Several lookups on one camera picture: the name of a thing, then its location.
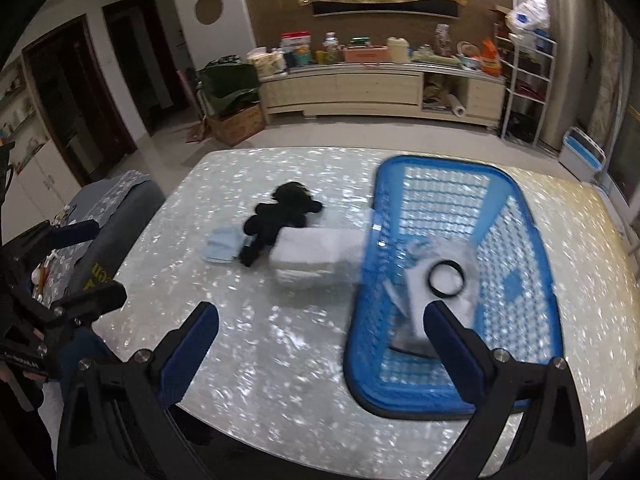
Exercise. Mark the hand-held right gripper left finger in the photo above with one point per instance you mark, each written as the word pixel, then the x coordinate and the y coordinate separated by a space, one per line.
pixel 192 347

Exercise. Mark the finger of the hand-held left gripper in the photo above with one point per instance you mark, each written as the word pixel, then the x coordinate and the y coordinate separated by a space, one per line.
pixel 75 231
pixel 97 297

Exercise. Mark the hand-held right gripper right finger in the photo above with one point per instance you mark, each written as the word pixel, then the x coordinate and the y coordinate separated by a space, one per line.
pixel 467 360

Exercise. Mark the grey cloth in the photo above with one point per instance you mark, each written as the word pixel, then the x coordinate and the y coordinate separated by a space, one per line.
pixel 407 349

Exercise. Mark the blue plastic basket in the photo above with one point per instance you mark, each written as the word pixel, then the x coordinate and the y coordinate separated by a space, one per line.
pixel 500 280

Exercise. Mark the person's left hand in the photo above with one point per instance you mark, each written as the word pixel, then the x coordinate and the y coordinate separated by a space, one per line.
pixel 34 375

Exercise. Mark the grey sofa with patterned cloth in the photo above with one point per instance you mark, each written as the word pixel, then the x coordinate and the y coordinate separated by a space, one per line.
pixel 107 210

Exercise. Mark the white cupboard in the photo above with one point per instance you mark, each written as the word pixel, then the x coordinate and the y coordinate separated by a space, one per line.
pixel 30 160

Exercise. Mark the light blue folded towel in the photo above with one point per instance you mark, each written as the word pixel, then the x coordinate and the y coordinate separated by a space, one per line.
pixel 222 245

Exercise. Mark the white folded towel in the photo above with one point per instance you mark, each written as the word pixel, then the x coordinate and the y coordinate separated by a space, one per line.
pixel 315 255

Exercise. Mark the black plush toy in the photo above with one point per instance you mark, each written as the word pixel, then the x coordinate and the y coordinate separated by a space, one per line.
pixel 282 217

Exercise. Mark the brown cardboard box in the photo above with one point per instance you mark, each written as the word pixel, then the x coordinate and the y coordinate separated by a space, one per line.
pixel 237 125

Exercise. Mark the blue and white bucket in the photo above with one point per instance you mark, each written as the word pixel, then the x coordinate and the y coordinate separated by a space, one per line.
pixel 582 155

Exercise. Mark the white paper roll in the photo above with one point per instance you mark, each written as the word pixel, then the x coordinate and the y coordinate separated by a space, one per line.
pixel 456 104

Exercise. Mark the cream television cabinet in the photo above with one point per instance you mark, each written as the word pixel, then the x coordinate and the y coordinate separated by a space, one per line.
pixel 350 90

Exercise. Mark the orange bag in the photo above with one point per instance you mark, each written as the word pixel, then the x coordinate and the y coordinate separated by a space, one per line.
pixel 490 57

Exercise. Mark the standing air conditioner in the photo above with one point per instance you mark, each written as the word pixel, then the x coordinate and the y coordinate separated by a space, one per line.
pixel 565 60

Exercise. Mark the patterned curtain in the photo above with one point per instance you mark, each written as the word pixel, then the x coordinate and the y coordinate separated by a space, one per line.
pixel 607 75

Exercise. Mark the cream plastic container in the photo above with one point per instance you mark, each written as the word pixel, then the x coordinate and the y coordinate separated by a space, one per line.
pixel 398 50

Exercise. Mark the pink box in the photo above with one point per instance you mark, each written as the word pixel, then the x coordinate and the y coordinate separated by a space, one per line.
pixel 365 54

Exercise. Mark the white plastic bag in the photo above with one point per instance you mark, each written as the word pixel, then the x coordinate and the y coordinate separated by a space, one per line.
pixel 527 12

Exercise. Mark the round brown wall decoration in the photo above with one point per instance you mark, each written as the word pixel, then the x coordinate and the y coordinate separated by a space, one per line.
pixel 208 9

